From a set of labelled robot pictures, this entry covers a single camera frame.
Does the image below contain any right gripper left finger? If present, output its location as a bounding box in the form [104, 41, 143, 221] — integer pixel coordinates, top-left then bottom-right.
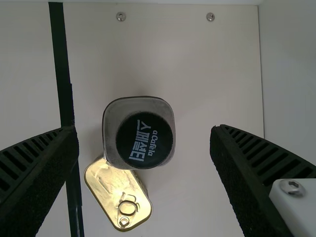
[0, 125, 81, 237]

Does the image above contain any dark coffee bottle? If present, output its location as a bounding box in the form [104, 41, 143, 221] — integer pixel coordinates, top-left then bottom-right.
[102, 95, 176, 171]

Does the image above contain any black strip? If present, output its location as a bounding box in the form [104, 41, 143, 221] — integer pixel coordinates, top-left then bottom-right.
[48, 1, 85, 237]

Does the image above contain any rectangular tin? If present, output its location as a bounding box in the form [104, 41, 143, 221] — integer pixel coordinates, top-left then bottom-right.
[83, 154, 154, 233]

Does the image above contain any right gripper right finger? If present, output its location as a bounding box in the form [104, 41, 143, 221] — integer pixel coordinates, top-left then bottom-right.
[209, 124, 316, 237]

